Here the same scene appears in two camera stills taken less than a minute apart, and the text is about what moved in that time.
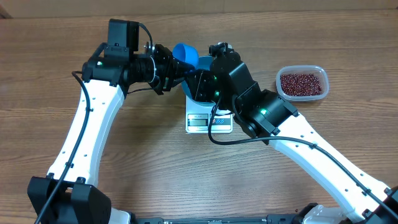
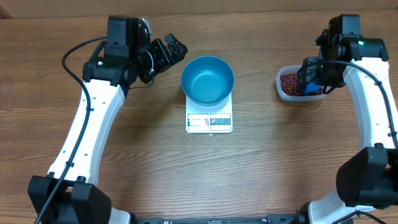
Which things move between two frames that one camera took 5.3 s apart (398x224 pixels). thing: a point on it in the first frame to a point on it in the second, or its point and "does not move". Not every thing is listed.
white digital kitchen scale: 198,119 does not move
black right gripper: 209,81 to 342,83
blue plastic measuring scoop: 187,53 to 311,88
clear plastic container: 302,83 does not move
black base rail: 270,219 does not move
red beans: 300,84 does not move
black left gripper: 173,67 to 158,46
